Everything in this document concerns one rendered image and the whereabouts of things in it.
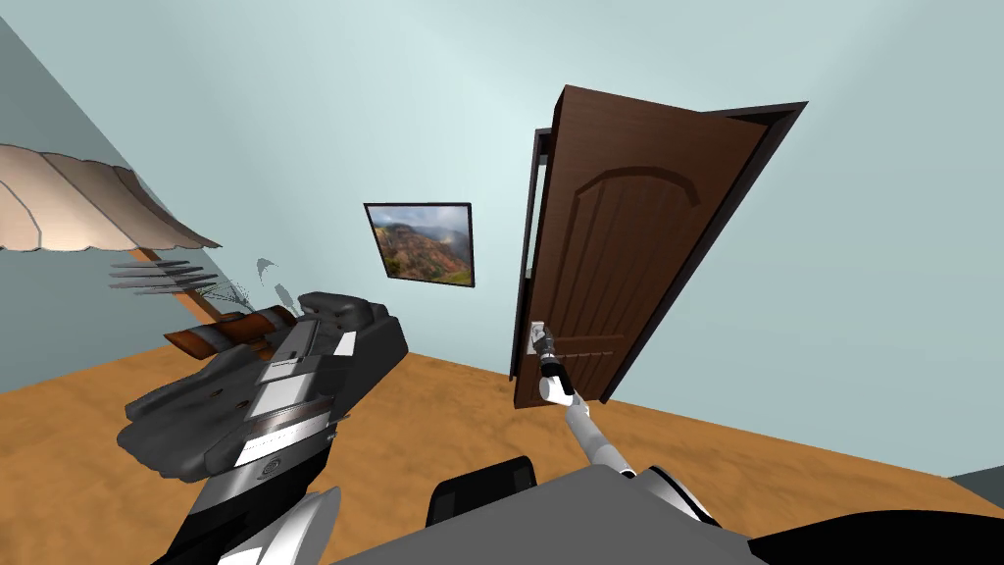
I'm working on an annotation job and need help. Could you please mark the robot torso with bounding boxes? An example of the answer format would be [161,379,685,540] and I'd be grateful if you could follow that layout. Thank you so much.
[328,454,772,565]

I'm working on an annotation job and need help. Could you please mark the brown wooden door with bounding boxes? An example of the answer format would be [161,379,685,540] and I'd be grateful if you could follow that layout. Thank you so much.
[513,84,775,410]

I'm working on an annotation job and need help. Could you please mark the framed landscape picture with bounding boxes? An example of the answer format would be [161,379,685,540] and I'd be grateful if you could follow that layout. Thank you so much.
[363,201,477,289]

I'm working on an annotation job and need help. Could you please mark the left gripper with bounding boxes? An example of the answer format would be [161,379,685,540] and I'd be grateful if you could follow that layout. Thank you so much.
[116,290,410,484]

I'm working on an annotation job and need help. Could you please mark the beige shade floor lamp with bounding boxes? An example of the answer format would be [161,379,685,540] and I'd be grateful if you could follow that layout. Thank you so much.
[0,142,228,325]

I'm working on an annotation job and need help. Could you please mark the brown potted plant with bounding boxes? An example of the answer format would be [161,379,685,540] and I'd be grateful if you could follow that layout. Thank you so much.
[108,257,304,364]

